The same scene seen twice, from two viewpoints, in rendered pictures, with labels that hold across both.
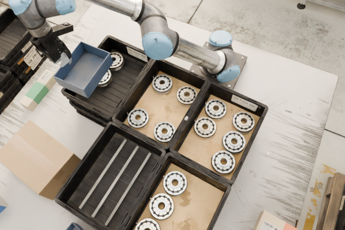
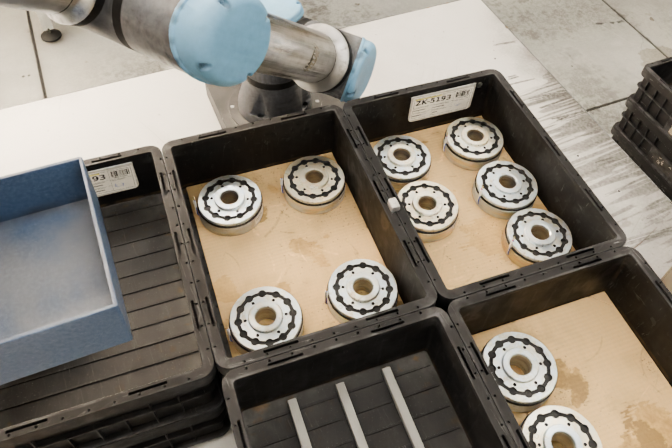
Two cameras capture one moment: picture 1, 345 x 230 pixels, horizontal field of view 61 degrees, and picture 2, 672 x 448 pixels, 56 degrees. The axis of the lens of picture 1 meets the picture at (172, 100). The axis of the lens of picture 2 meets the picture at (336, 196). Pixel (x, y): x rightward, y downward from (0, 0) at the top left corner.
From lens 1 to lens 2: 0.71 m
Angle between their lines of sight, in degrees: 31
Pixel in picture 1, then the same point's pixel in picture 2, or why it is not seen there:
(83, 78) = (48, 301)
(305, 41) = not seen: hidden behind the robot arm
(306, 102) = (487, 61)
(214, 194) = (596, 313)
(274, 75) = (392, 57)
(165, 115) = (315, 262)
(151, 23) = not seen: outside the picture
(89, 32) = not seen: outside the picture
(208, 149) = (478, 244)
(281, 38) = not seen: hidden behind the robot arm
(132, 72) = (115, 242)
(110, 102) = (138, 357)
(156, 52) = (235, 52)
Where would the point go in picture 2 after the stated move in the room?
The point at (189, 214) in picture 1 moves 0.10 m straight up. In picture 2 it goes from (614, 401) to (644, 371)
